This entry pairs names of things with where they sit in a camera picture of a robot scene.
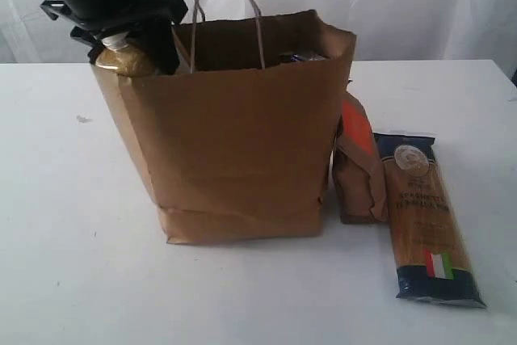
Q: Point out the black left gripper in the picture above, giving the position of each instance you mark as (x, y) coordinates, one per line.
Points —
(151, 33)

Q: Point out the millet bottle with white cap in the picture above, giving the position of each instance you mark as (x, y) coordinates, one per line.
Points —
(123, 58)

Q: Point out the blue and white milk carton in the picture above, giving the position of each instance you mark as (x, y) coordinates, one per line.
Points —
(295, 57)

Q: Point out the brown pouch with orange label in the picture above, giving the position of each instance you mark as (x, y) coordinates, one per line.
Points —
(357, 171)

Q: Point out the spaghetti packet with Italian flag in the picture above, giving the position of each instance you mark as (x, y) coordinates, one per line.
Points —
(432, 264)

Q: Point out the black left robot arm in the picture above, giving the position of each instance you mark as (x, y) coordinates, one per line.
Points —
(146, 24)

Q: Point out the brown paper shopping bag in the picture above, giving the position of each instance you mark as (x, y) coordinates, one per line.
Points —
(236, 143)

